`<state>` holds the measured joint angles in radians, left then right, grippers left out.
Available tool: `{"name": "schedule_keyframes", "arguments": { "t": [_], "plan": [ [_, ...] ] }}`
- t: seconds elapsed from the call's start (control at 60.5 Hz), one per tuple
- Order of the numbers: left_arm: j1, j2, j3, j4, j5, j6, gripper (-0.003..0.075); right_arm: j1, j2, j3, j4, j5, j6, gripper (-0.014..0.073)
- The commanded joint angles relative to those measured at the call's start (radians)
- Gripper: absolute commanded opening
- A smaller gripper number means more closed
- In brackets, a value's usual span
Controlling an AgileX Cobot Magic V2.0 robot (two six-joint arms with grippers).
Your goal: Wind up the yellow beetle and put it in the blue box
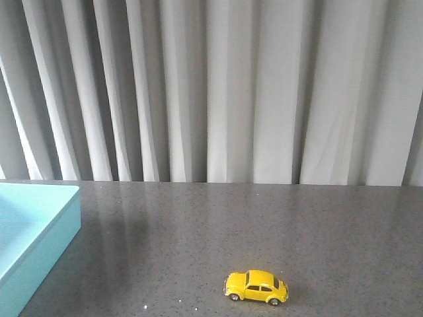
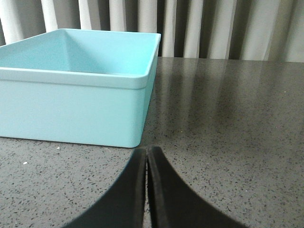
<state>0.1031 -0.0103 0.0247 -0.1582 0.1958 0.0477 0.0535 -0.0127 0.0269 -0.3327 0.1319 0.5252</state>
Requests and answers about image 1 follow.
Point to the yellow toy beetle car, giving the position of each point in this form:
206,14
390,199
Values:
256,285

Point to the light blue storage box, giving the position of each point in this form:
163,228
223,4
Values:
38,222

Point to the grey pleated curtain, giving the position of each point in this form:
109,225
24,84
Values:
269,92

